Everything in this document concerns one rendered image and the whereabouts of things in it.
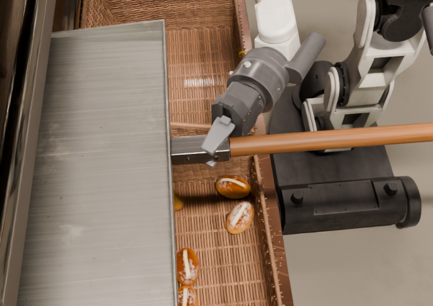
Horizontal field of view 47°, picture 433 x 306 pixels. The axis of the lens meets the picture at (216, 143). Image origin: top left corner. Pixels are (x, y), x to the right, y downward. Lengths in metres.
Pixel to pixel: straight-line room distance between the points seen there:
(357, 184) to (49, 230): 1.40
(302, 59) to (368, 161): 1.25
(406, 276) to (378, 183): 0.37
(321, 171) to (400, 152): 0.47
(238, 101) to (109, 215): 0.25
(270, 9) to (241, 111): 0.22
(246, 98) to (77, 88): 0.30
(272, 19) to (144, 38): 0.24
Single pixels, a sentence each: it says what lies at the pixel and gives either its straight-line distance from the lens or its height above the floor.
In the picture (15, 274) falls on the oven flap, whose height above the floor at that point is 1.40.
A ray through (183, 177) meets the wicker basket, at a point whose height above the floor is 0.62.
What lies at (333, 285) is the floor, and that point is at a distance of 1.99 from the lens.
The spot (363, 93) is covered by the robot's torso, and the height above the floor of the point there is 0.67.
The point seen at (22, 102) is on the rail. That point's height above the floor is 1.43.
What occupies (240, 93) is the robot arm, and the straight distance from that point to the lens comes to 0.77.
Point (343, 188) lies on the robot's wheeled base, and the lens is 1.94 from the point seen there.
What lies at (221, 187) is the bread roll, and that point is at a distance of 1.39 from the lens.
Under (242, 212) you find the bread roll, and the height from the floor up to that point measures 0.65.
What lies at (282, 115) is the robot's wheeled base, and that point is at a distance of 2.10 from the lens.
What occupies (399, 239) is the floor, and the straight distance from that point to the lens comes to 2.13.
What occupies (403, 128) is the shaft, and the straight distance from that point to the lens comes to 0.82.
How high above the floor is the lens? 1.87
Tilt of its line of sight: 58 degrees down
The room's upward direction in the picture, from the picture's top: straight up
